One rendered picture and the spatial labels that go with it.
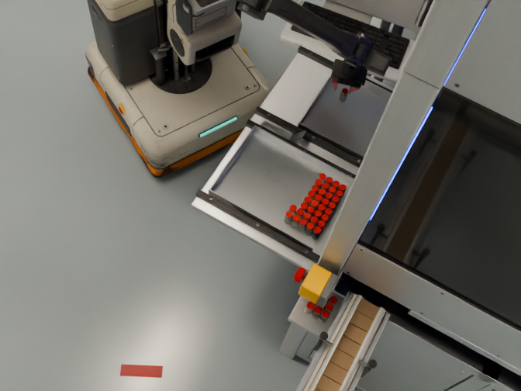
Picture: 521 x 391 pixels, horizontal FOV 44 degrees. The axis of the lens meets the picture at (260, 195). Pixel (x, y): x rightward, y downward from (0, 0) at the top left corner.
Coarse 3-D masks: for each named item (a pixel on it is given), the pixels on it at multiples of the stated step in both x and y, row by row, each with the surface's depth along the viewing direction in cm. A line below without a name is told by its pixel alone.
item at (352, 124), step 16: (320, 96) 206; (336, 96) 207; (352, 96) 207; (368, 96) 208; (384, 96) 208; (320, 112) 204; (336, 112) 204; (352, 112) 204; (368, 112) 205; (304, 128) 198; (320, 128) 201; (336, 128) 201; (352, 128) 202; (368, 128) 202; (336, 144) 196; (352, 144) 199; (368, 144) 200
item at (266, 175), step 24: (264, 144) 197; (288, 144) 194; (240, 168) 192; (264, 168) 193; (288, 168) 194; (312, 168) 194; (216, 192) 184; (240, 192) 189; (264, 192) 189; (288, 192) 190; (264, 216) 186; (312, 240) 184
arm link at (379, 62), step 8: (368, 40) 179; (368, 56) 181; (376, 56) 181; (384, 56) 183; (352, 64) 180; (368, 64) 181; (376, 64) 181; (384, 64) 181; (376, 72) 184; (384, 72) 183
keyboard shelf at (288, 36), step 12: (300, 0) 234; (348, 12) 234; (360, 12) 235; (288, 24) 229; (288, 36) 226; (300, 36) 227; (324, 48) 225; (408, 48) 228; (372, 72) 223; (396, 72) 223
